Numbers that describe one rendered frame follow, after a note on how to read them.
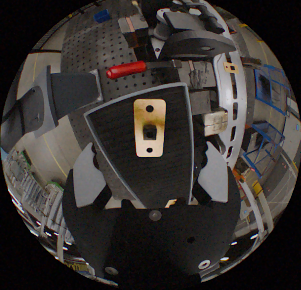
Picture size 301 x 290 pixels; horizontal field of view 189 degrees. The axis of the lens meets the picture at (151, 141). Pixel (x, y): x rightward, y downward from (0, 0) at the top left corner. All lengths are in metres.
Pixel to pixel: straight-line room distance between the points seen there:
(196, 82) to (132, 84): 0.42
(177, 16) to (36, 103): 0.35
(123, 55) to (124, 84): 0.19
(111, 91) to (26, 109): 0.48
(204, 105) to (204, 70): 0.08
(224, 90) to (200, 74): 0.16
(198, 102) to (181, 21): 0.16
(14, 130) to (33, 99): 0.10
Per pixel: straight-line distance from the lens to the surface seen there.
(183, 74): 0.23
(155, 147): 0.15
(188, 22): 0.19
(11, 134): 0.32
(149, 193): 0.25
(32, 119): 0.34
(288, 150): 8.32
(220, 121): 0.29
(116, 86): 0.61
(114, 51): 0.66
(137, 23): 0.27
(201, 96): 0.22
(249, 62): 0.51
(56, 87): 0.37
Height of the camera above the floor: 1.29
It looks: 59 degrees down
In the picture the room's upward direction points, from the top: 176 degrees clockwise
